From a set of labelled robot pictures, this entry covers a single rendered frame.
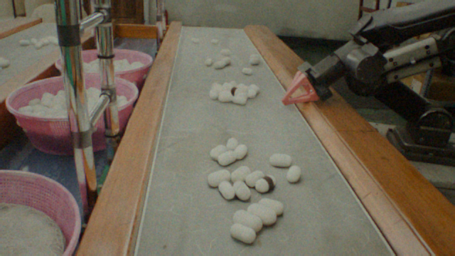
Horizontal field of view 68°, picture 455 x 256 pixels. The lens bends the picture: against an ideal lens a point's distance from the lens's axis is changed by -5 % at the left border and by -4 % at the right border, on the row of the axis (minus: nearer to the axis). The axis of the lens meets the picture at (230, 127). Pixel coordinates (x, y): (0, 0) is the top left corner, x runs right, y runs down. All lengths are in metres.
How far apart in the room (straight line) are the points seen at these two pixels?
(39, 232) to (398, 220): 0.44
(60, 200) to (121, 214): 0.09
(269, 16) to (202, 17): 0.99
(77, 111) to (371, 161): 0.44
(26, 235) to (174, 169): 0.22
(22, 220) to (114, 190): 0.12
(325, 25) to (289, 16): 0.57
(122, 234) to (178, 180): 0.15
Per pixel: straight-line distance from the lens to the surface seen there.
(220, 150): 0.57
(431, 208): 0.53
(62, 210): 0.49
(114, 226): 0.42
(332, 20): 5.62
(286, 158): 0.57
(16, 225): 0.50
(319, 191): 0.54
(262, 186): 0.50
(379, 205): 0.52
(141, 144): 0.58
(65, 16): 0.40
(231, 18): 5.42
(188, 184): 0.52
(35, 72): 1.01
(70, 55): 0.40
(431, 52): 1.25
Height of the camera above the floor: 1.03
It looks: 25 degrees down
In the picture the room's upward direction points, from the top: 4 degrees clockwise
